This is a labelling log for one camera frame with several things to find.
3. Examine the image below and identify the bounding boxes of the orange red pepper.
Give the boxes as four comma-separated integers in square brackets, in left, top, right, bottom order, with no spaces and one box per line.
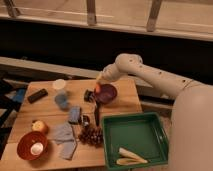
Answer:
[95,83,101,93]

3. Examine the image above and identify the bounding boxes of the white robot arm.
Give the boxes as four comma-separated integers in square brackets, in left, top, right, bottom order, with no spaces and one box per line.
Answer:
[96,53,213,171]

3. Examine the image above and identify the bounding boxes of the purple bowl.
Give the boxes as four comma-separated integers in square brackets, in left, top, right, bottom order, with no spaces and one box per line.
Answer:
[94,84,117,104]

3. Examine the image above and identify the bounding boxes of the red bowl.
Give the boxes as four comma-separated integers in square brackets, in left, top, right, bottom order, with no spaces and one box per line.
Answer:
[17,131,48,161]

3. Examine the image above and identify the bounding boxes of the small black object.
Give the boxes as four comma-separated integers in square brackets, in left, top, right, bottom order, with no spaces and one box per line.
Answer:
[84,90,95,102]

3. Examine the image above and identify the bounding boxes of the translucent plastic cup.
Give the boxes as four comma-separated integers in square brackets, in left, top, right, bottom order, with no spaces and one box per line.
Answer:
[52,79,66,94]

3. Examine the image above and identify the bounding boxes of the small black clip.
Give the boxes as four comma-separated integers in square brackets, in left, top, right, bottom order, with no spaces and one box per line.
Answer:
[79,115,90,126]

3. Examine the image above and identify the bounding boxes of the blue round sponge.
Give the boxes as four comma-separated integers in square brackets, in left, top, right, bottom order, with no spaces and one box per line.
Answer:
[54,94,69,110]

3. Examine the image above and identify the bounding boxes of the wooden table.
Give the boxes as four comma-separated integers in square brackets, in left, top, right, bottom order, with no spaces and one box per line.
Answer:
[0,78,142,171]

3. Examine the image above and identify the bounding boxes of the grey blue cloth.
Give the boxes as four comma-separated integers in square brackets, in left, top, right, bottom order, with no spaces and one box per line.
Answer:
[53,122,77,160]

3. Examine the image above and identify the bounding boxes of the black rectangular block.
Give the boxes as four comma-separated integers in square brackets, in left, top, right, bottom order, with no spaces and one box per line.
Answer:
[27,89,48,103]

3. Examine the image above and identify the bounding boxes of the green plastic tray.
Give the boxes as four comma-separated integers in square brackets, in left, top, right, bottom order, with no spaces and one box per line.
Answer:
[102,112,169,171]

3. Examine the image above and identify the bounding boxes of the yellow red apple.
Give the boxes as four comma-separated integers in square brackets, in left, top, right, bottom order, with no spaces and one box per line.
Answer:
[32,120,48,134]

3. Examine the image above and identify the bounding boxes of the blue object beside table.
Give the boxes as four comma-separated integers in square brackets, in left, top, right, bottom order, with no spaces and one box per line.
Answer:
[12,89,26,103]

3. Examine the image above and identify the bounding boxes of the lower yellow corn husk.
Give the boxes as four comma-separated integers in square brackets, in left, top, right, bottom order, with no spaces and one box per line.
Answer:
[116,158,139,166]

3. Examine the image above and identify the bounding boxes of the white egg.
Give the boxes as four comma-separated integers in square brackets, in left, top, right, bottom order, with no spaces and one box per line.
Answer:
[30,142,44,155]

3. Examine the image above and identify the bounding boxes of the black handled utensil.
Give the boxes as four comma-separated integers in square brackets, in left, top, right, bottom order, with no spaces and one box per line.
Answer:
[94,101,100,127]

